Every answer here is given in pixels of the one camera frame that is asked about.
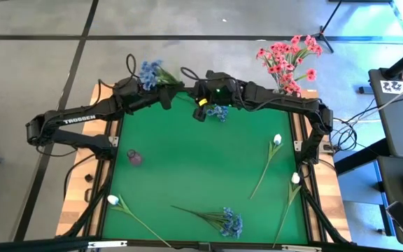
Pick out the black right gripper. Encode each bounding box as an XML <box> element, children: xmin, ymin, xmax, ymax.
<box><xmin>192</xmin><ymin>69</ymin><xmax>240</xmax><ymax>123</ymax></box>

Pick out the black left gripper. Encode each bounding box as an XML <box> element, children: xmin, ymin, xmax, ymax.
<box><xmin>115</xmin><ymin>77</ymin><xmax>174</xmax><ymax>113</ymax></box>

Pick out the blue flower bunch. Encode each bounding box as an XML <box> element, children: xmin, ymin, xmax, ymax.
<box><xmin>137</xmin><ymin>59</ymin><xmax>185</xmax><ymax>92</ymax></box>
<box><xmin>170</xmin><ymin>204</ymin><xmax>243</xmax><ymax>240</ymax></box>
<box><xmin>205</xmin><ymin>104</ymin><xmax>229</xmax><ymax>123</ymax></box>

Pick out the purple glass vase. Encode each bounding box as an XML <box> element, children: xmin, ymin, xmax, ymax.
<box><xmin>126</xmin><ymin>148</ymin><xmax>143</xmax><ymax>167</ymax></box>

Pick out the white tulip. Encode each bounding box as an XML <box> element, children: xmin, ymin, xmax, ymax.
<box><xmin>271</xmin><ymin>171</ymin><xmax>301</xmax><ymax>249</ymax></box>
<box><xmin>249</xmin><ymin>134</ymin><xmax>283</xmax><ymax>201</ymax></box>
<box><xmin>106</xmin><ymin>194</ymin><xmax>173</xmax><ymax>248</ymax></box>

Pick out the pink flower bunch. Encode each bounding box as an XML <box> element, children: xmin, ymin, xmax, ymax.
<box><xmin>256</xmin><ymin>41</ymin><xmax>295</xmax><ymax>92</ymax></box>
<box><xmin>269</xmin><ymin>34</ymin><xmax>324</xmax><ymax>98</ymax></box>

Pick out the green table mat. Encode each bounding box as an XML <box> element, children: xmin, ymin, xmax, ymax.
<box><xmin>100</xmin><ymin>90</ymin><xmax>309</xmax><ymax>246</ymax></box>

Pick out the black tripod stand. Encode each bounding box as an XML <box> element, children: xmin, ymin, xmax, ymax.
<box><xmin>306</xmin><ymin>0</ymin><xmax>343</xmax><ymax>54</ymax></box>

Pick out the long silver plate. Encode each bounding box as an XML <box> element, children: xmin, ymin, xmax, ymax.
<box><xmin>87</xmin><ymin>240</ymin><xmax>128</xmax><ymax>249</ymax></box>
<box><xmin>281</xmin><ymin>244</ymin><xmax>323</xmax><ymax>252</ymax></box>

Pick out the white printed sticker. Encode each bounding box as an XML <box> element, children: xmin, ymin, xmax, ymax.
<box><xmin>379</xmin><ymin>80</ymin><xmax>403</xmax><ymax>96</ymax></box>

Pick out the black side desk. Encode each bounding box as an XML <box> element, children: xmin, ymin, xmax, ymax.
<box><xmin>377</xmin><ymin>155</ymin><xmax>403</xmax><ymax>246</ymax></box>

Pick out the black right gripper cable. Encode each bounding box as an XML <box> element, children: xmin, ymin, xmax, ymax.
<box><xmin>180</xmin><ymin>66</ymin><xmax>203</xmax><ymax>84</ymax></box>

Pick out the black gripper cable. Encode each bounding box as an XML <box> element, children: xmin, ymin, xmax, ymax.
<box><xmin>125</xmin><ymin>52</ymin><xmax>140</xmax><ymax>81</ymax></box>
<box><xmin>180</xmin><ymin>66</ymin><xmax>203</xmax><ymax>84</ymax></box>

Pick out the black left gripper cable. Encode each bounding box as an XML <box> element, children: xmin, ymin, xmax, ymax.
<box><xmin>125</xmin><ymin>52</ymin><xmax>140</xmax><ymax>81</ymax></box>

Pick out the black power cable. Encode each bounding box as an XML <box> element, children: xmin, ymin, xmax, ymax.
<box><xmin>63</xmin><ymin>153</ymin><xmax>97</xmax><ymax>201</ymax></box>

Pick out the black floor cable bundle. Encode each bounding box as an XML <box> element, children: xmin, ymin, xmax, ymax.
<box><xmin>330</xmin><ymin>117</ymin><xmax>360</xmax><ymax>152</ymax></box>

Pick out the black aluminium table frame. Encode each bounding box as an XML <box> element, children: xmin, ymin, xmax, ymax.
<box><xmin>0</xmin><ymin>85</ymin><xmax>355</xmax><ymax>252</ymax></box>

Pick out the white cable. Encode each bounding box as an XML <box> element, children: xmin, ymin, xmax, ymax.
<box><xmin>376</xmin><ymin>71</ymin><xmax>403</xmax><ymax>112</ymax></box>

